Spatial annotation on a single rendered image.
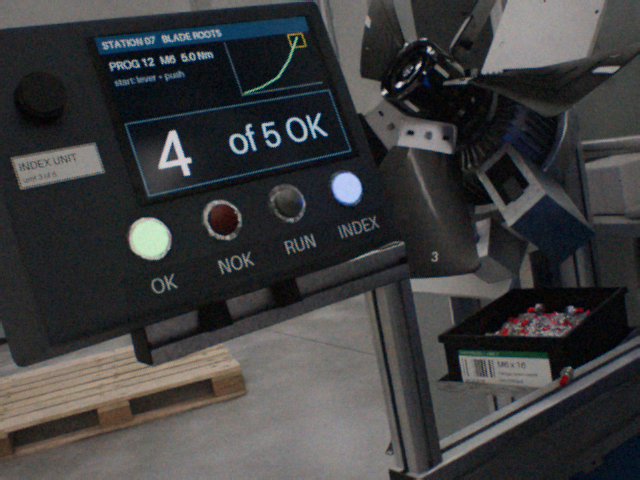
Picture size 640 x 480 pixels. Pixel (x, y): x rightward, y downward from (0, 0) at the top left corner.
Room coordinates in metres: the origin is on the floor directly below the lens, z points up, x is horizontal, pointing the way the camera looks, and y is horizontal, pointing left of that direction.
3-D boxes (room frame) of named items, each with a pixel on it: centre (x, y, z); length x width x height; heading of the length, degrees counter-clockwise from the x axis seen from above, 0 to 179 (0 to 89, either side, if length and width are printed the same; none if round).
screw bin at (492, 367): (1.00, -0.25, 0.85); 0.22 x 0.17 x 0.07; 140
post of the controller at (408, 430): (0.66, -0.05, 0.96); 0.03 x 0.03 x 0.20; 34
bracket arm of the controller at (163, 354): (0.61, 0.04, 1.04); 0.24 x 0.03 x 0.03; 124
